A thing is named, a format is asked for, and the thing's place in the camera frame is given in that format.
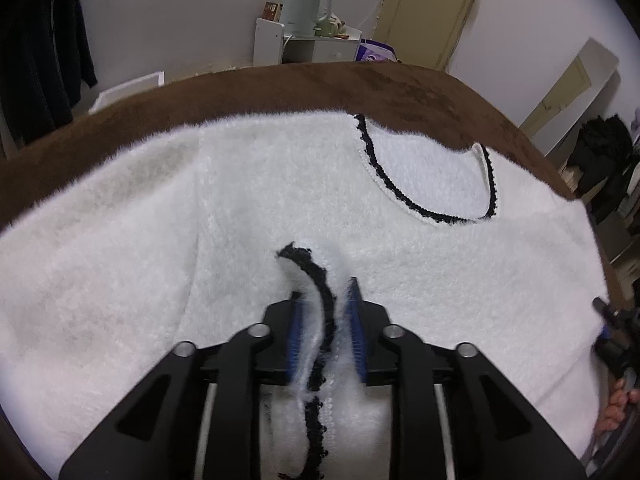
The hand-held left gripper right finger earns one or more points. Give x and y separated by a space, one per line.
356 332

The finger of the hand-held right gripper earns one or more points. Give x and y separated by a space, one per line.
612 347
607 309

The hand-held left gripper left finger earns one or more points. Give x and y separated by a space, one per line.
295 332

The white fluffy sweater black trim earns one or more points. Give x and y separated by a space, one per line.
240 210

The black clothes pile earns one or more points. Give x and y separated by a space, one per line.
600 155

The dark hanging clothes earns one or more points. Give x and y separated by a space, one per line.
35 35

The person's right hand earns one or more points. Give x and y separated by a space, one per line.
617 405

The leaning mirror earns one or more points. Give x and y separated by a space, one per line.
575 90

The brown blanket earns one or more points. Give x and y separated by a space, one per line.
300 90

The purple patterned bag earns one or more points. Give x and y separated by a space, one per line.
376 51

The white shelf unit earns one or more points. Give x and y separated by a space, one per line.
267 42

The green cup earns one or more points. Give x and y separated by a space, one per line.
325 28

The small red box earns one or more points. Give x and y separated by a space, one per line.
272 11

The pale green electric kettle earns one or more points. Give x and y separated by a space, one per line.
305 10

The yellow door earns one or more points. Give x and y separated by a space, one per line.
425 10

